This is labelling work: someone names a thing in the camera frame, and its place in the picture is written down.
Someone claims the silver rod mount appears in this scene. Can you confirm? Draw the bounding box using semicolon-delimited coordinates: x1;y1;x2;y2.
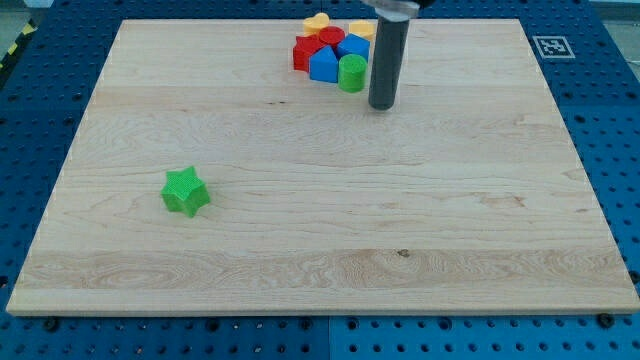
362;0;420;21

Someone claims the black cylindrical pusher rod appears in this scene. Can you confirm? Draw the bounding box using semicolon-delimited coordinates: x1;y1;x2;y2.
368;16;410;110

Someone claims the red star block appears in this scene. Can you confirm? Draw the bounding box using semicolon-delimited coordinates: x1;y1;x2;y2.
292;35;326;72

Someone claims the green star block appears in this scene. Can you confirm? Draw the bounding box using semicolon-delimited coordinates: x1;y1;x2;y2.
161;166;211;218

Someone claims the yellow hexagon block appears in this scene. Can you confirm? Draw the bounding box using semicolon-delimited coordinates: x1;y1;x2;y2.
348;20;376;41

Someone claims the blue cube block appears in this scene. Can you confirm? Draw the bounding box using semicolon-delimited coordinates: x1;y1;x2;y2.
336;34;370;61

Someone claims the green cylinder block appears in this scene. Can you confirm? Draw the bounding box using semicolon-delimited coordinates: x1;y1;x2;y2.
338;54;367;93

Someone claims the red cylinder block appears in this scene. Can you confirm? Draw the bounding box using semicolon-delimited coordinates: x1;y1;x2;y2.
318;26;345;49

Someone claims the blue triangular block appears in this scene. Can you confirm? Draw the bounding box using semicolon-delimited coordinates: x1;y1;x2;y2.
309;46;339;83

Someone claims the yellow heart block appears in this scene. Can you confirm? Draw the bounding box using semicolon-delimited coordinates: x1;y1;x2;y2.
302;12;330;36

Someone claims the white fiducial marker tag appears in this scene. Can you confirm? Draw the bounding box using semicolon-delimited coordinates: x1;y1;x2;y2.
533;35;575;59

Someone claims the light wooden board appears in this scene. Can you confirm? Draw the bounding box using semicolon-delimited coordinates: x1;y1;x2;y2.
7;19;639;317

